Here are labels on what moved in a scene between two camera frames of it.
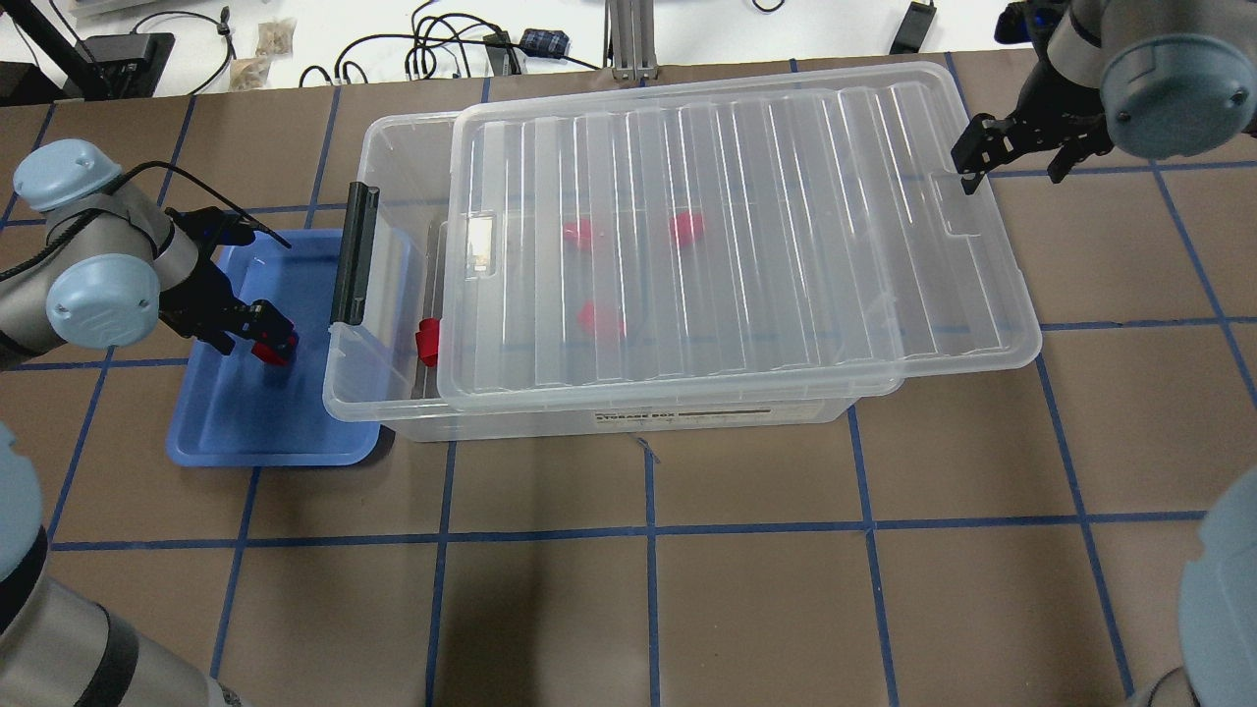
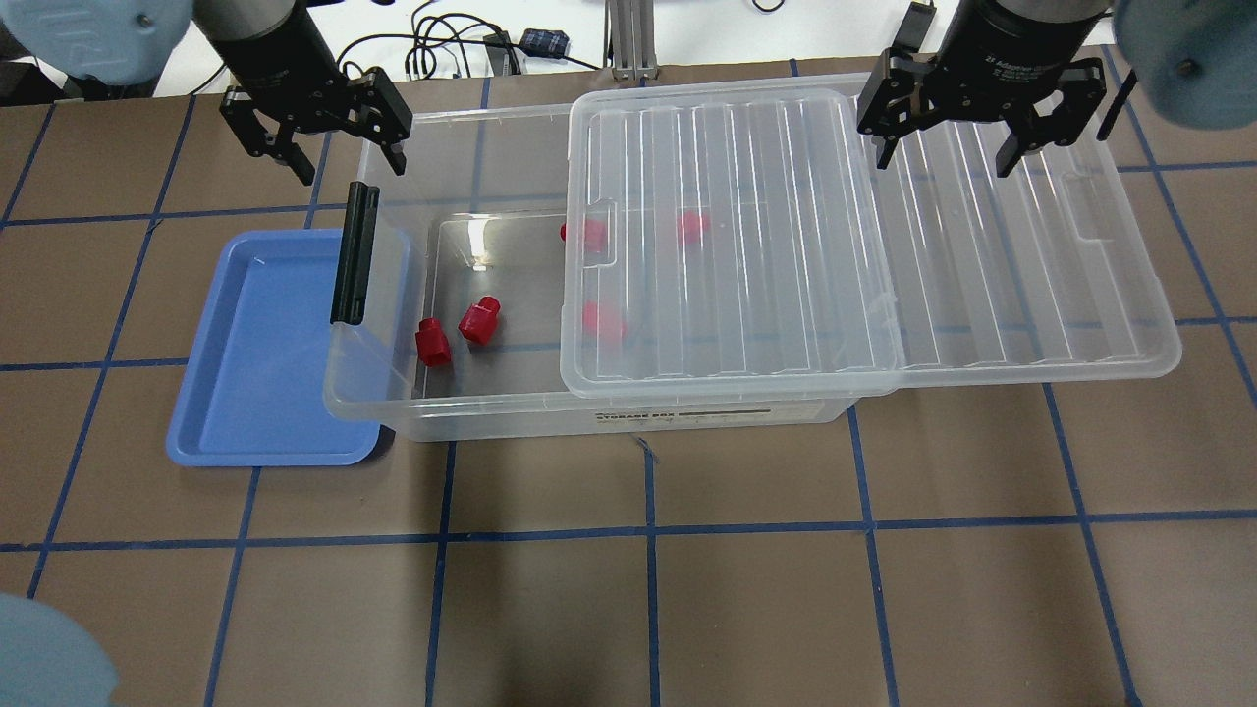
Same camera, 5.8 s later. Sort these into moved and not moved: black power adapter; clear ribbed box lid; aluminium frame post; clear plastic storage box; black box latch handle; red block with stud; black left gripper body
Moved: clear ribbed box lid; red block with stud; black left gripper body
Not moved: black box latch handle; clear plastic storage box; aluminium frame post; black power adapter
